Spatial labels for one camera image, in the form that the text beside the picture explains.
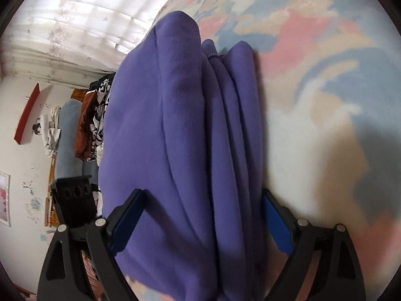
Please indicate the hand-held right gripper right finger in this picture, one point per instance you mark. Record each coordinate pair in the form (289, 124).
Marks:
(278, 225)

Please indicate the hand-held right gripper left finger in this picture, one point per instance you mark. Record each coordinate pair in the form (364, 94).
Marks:
(125, 222)

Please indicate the purple zip hoodie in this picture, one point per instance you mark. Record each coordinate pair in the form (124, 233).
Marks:
(175, 150)

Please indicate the white folded clothes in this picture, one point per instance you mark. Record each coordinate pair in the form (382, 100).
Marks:
(51, 138)

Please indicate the pile of folded clothes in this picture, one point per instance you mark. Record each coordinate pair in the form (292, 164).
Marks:
(100, 116)

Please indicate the blue-grey rolled blanket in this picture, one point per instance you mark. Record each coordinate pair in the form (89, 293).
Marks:
(67, 138)

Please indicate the brown folded garment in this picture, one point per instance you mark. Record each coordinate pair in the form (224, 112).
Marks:
(83, 131)

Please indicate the black knitted garment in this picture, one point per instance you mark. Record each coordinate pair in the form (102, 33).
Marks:
(95, 84)

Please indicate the pastel patterned bed blanket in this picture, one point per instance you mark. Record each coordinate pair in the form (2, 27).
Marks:
(329, 100)

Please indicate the white floral curtain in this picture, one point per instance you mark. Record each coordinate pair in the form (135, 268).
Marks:
(78, 22)

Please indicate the flower wall sticker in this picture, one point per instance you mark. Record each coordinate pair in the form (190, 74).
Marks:
(35, 203)

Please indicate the framed wall picture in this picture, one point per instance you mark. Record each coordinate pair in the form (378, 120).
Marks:
(4, 197)

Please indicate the cartoon face wall sticker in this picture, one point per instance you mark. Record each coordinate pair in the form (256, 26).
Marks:
(37, 127)

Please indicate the red wall shelf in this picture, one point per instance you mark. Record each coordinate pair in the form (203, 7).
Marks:
(28, 113)

